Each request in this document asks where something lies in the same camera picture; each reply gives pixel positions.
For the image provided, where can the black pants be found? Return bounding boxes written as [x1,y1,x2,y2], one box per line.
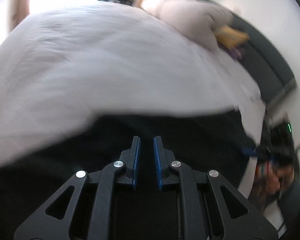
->
[0,111,256,239]

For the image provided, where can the right forearm grey sleeve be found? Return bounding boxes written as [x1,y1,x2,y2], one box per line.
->
[277,180,300,228]

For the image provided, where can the person right hand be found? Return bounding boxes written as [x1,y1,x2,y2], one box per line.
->
[249,161,295,204]

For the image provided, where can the dark green headboard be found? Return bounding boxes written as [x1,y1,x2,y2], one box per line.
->
[193,0,297,106]

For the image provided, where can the purple pillow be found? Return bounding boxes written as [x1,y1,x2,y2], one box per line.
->
[226,47,247,61]

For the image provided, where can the yellow pillow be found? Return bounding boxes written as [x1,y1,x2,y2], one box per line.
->
[214,25,250,50]

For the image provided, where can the rolled white duvet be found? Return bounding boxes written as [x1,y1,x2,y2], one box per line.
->
[140,0,233,51]

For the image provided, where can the beige left curtain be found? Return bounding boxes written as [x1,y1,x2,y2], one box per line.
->
[8,0,30,33]

